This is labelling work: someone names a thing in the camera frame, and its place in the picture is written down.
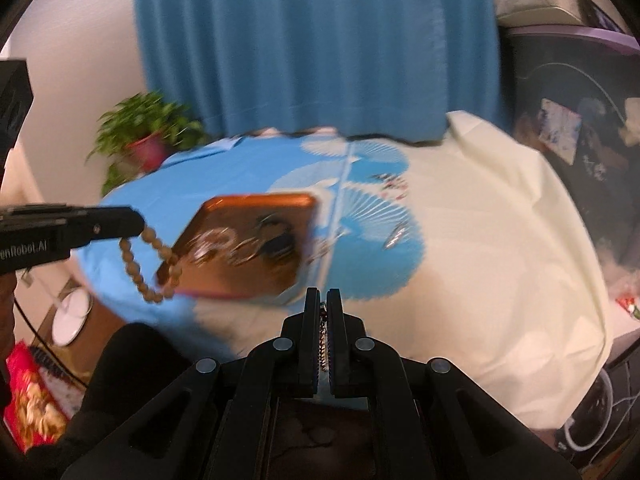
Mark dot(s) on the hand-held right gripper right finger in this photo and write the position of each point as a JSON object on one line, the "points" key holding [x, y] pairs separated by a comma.
{"points": [[337, 350]]}

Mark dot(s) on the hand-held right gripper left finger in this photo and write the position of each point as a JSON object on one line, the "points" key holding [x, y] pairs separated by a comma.
{"points": [[310, 350]]}

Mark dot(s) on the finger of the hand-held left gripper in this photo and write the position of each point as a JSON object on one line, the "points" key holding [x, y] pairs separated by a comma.
{"points": [[110, 222]]}

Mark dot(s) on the orange metal tray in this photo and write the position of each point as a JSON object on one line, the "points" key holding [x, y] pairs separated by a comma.
{"points": [[250, 275]]}

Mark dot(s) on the black and green watch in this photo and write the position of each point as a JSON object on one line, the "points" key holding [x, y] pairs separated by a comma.
{"points": [[280, 247]]}

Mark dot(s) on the potted green plant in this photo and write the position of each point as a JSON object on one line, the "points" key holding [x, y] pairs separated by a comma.
{"points": [[150, 150]]}

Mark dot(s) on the white round floor object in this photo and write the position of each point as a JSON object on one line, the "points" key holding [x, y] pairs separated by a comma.
{"points": [[70, 320]]}

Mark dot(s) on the blue and cream printed tablecloth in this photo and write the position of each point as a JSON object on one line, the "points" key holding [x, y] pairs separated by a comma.
{"points": [[475, 285]]}

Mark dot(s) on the red printed bag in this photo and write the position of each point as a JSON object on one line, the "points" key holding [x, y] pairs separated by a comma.
{"points": [[30, 410]]}

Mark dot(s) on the beaded hairpin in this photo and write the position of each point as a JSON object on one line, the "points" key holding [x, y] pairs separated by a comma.
{"points": [[382, 176]]}

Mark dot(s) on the blue curtain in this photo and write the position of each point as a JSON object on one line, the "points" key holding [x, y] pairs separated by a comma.
{"points": [[325, 50]]}

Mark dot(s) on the small red packet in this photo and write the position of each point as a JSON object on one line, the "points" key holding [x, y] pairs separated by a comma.
{"points": [[631, 307]]}

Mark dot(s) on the dark printed blanket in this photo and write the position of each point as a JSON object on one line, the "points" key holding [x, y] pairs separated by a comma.
{"points": [[600, 200]]}

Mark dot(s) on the white printed card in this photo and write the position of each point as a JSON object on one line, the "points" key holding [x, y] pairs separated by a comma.
{"points": [[560, 130]]}

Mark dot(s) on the beige pillow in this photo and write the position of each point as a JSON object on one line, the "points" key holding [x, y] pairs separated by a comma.
{"points": [[535, 7]]}

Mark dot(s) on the dark flat device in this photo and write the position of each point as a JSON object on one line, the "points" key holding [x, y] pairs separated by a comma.
{"points": [[600, 15]]}

